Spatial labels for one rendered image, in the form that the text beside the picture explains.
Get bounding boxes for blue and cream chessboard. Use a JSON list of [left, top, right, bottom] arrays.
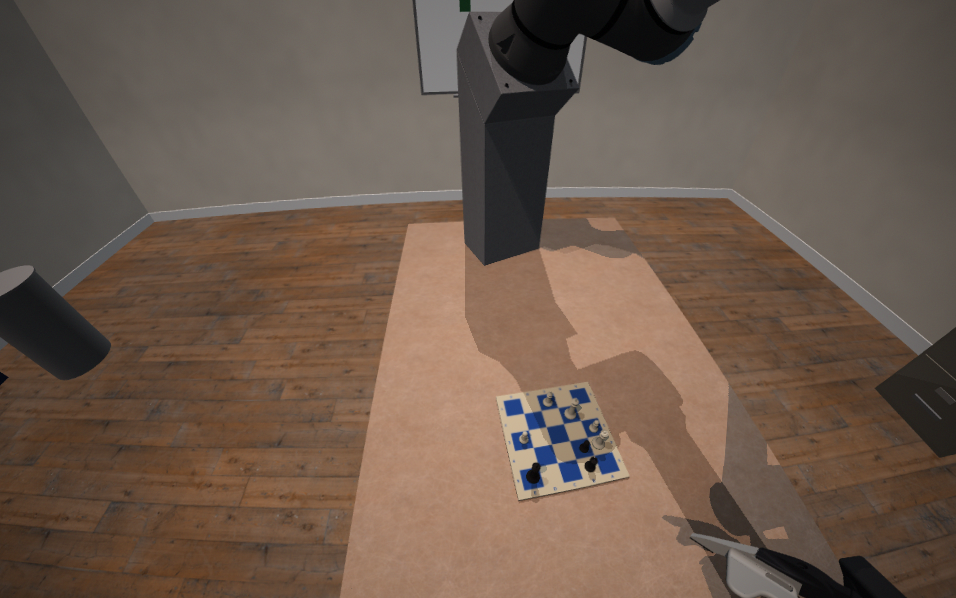
[[496, 382, 630, 501]]

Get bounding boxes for white chess king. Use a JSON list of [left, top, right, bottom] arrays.
[[564, 398, 579, 420]]

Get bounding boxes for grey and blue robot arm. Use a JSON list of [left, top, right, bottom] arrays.
[[488, 0, 907, 598]]

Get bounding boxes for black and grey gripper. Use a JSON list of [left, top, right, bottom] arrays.
[[690, 533, 862, 598]]

